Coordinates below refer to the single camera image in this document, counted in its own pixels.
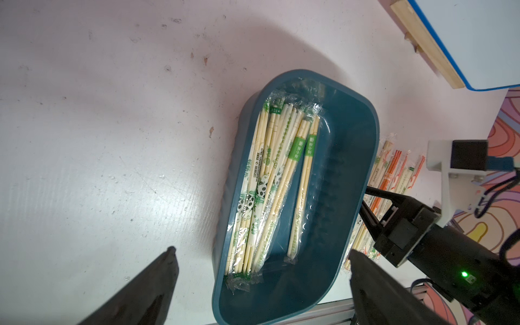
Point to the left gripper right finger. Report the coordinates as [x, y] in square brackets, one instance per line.
[380, 299]

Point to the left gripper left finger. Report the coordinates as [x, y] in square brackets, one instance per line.
[145, 299]

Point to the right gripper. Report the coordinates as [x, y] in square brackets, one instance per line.
[484, 282]

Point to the red green chopstick pack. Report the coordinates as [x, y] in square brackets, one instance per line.
[386, 181]

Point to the teal storage box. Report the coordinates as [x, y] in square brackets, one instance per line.
[348, 138]

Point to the red print chopstick pack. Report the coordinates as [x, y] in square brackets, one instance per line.
[416, 171]

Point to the green print chopstick pack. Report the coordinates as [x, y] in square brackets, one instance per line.
[252, 195]

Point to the green band chopstick pack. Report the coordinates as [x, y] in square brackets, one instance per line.
[288, 129]

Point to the white board blue frame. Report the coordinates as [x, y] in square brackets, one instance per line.
[473, 44]

